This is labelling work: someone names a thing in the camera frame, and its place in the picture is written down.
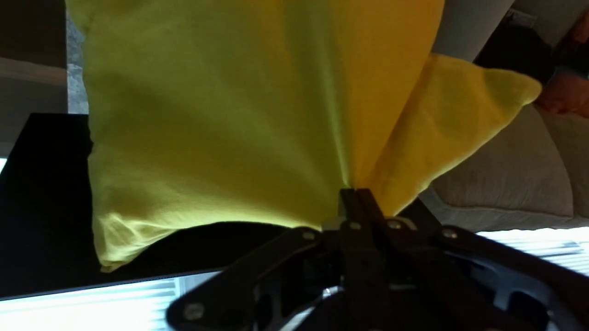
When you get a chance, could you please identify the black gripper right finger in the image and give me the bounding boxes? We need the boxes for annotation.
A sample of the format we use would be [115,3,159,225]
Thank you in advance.
[356,185,589,331]

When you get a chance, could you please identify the grey beige sofa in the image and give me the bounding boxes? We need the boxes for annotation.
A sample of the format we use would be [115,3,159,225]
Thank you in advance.
[420,0,589,233]

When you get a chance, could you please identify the yellow-green cloth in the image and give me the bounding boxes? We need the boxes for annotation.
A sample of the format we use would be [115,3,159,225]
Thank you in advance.
[63,0,545,273]

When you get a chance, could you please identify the orange cushion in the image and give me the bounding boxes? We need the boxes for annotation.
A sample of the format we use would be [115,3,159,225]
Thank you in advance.
[534,7,589,119]

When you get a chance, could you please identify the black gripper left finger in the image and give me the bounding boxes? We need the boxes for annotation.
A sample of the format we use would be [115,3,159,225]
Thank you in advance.
[164,185,371,331]

